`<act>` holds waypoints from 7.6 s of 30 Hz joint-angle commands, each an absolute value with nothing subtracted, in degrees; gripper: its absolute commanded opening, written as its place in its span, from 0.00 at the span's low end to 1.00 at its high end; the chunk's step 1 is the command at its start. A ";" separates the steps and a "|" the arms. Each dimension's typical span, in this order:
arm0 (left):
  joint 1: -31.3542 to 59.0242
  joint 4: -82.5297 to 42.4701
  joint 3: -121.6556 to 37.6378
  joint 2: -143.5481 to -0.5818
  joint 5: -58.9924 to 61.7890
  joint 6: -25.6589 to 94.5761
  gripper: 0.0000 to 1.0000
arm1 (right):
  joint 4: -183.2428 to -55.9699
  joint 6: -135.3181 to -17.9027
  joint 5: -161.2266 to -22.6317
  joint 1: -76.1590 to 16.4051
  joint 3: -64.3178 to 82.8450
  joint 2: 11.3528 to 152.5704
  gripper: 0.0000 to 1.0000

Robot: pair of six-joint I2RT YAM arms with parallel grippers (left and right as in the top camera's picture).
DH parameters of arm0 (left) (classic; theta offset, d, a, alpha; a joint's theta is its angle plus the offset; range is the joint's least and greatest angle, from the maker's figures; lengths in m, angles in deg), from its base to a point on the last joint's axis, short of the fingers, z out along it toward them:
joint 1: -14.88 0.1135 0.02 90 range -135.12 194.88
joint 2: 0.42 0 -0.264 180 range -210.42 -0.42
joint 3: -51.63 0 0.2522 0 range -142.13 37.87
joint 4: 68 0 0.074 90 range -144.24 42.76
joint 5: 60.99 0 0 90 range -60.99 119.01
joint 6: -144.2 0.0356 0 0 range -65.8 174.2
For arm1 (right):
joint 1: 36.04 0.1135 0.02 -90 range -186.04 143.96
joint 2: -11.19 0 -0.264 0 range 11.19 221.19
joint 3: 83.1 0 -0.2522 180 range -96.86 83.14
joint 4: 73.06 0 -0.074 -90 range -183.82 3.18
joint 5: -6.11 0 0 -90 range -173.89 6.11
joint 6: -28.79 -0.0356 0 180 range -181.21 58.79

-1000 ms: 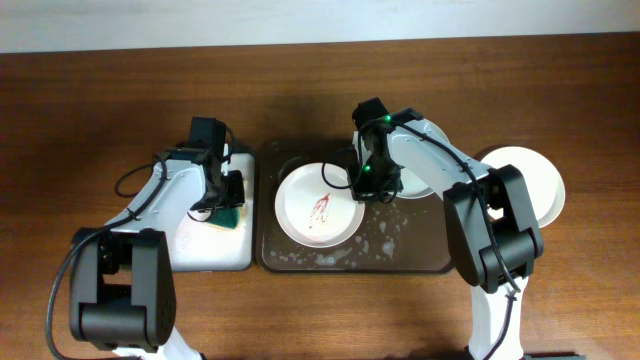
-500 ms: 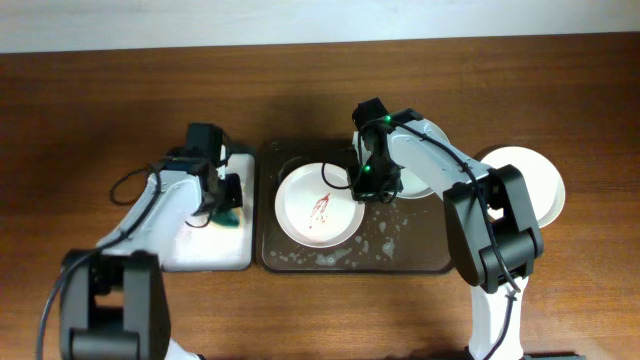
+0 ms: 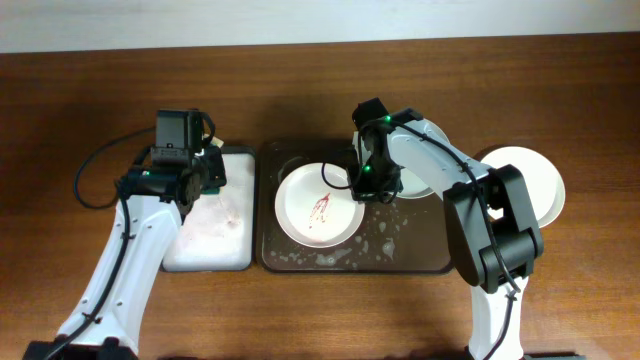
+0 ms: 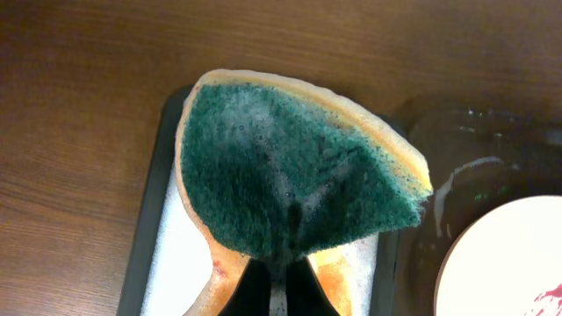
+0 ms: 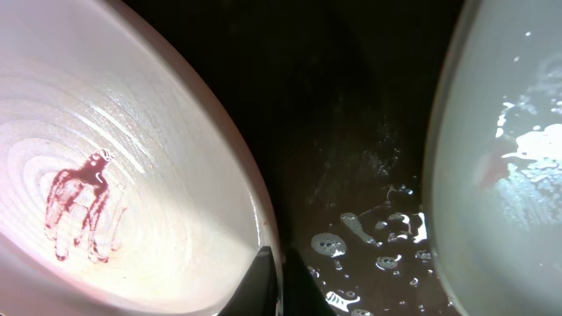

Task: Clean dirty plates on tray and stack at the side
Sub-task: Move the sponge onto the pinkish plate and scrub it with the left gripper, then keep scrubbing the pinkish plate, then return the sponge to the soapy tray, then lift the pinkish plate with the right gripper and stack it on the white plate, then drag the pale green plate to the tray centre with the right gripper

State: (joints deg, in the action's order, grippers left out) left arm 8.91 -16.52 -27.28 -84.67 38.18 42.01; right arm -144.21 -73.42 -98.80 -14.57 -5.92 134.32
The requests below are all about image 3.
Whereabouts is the pale blue-grey plate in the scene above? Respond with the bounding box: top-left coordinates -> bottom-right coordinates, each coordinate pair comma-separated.
398,121 -> 449,199

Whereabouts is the white plate red stain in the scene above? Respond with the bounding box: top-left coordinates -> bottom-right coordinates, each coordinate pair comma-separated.
274,163 -> 365,248

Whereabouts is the white-green plate red stain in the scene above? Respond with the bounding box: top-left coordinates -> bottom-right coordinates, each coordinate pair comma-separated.
481,146 -> 566,228

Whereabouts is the green yellow scrub sponge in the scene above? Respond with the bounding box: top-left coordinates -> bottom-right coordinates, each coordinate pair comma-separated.
201,185 -> 220,195

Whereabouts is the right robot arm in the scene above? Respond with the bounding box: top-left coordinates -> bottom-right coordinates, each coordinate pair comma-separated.
348,100 -> 544,359

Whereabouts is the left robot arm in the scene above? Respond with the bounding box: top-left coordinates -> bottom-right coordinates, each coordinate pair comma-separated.
24,145 -> 226,360

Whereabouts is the small tray with white foam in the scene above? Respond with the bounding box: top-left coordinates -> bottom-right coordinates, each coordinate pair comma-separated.
162,146 -> 256,273

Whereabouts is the large brown plastic tray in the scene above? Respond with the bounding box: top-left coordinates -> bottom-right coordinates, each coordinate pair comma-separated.
255,139 -> 454,275

